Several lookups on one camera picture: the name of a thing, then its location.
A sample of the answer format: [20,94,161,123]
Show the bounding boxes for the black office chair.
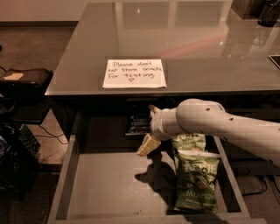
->
[0,68,53,124]

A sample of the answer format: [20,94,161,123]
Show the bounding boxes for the black crate on floor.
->
[18,124,40,157]

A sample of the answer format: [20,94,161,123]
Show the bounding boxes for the black cable on floor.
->
[34,124,69,145]

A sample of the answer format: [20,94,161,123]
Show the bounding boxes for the black container on counter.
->
[258,0,280,27]

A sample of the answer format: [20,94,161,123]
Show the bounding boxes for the open grey top drawer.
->
[47,112,267,224]

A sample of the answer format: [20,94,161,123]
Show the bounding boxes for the green jalapeno chip bag front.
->
[175,150,221,213]

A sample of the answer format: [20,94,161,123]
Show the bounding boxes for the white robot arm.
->
[137,99,280,166]

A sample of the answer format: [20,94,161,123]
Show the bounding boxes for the green chip bag middle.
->
[171,133,206,151]

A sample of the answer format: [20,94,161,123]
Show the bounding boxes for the dark blue chip bag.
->
[125,112,151,136]

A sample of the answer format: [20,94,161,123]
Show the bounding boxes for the yellow sticky note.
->
[4,73,24,81]

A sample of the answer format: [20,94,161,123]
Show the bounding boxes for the black cable under desk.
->
[241,175,280,202]

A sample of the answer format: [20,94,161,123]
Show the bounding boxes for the white handwritten paper note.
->
[102,59,166,88]

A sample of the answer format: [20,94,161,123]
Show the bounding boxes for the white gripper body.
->
[150,108,183,141]

